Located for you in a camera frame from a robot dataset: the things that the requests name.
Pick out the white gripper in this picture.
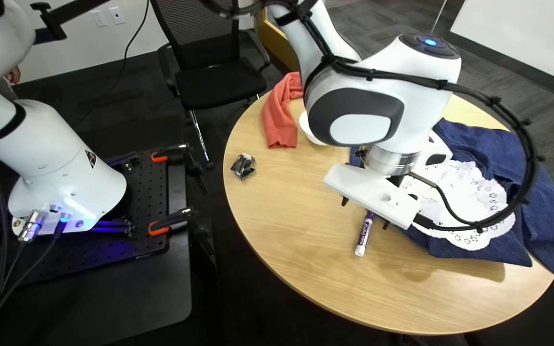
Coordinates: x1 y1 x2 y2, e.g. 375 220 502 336
323 163 423 232

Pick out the purple and white marker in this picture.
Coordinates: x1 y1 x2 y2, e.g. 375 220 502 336
352 211 377 259

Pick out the white bowl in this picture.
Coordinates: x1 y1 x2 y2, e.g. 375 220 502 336
298 117 329 147

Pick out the white paper doily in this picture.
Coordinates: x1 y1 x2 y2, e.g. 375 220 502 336
398 155 518 253

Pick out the orange cloth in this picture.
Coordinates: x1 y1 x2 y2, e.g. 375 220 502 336
262 71 308 149

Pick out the crumpled black grey wrapper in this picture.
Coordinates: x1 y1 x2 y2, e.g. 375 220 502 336
229 151 258 180

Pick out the dark blue cloth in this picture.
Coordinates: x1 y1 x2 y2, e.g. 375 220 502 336
348 117 554 276

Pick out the black office chair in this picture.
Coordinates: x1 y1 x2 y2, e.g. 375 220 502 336
150 0 270 169

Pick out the tan wooden furniture piece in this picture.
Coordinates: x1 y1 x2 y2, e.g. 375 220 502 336
254 7 302 72

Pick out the orange black clamp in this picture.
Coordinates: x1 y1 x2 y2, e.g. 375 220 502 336
146 205 197 238
150 142 193 165

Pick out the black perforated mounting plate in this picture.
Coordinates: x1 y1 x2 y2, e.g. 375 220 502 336
0 147 193 303

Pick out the black robot stand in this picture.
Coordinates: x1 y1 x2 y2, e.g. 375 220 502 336
0 226 197 346

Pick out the black wall cable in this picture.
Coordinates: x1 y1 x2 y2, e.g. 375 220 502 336
106 0 154 84

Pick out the white wall outlet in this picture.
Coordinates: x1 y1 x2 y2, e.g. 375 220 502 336
93 5 127 28

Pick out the black base cable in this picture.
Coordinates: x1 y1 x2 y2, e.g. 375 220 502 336
0 213 43 346
0 219 70 346

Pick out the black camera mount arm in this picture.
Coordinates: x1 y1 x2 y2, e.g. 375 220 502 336
31 0 110 44

